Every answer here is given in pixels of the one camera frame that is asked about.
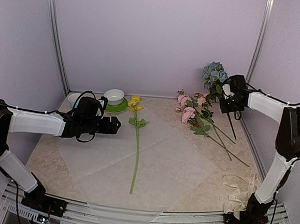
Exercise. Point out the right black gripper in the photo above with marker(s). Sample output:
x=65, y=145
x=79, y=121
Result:
x=224, y=109

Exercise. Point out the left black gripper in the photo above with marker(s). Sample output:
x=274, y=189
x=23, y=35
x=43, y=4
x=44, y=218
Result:
x=113, y=128

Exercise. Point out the yellow fake flower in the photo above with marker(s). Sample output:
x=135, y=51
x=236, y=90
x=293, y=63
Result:
x=134, y=107

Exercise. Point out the blue hydrangea fake flower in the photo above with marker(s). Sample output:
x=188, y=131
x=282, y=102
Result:
x=214, y=76

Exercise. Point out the pink fake rose stem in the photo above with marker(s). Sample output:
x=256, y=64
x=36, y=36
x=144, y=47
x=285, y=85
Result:
x=184, y=100
x=191, y=116

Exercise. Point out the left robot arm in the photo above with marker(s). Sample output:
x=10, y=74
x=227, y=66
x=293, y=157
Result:
x=85, y=117

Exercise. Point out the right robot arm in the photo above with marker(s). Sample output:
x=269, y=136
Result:
x=287, y=153

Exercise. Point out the green plate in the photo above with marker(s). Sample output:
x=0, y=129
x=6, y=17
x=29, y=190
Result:
x=117, y=108

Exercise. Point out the white bowl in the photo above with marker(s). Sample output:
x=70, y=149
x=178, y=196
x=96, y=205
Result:
x=114, y=96

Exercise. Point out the light blue mug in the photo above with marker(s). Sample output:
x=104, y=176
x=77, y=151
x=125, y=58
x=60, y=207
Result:
x=73, y=99

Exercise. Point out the cream ribbon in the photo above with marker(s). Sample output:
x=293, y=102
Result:
x=238, y=200

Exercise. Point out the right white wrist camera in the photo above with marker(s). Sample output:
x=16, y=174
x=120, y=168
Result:
x=226, y=90

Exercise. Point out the right aluminium frame post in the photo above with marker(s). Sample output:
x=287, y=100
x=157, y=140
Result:
x=260, y=40

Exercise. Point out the aluminium frame post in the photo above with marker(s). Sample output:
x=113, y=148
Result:
x=260, y=40
x=57, y=47

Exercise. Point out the aluminium front rail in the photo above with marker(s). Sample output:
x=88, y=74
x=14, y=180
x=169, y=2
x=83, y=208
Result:
x=77, y=212

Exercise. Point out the left aluminium frame post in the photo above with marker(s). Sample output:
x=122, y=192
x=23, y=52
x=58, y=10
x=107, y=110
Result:
x=57, y=47

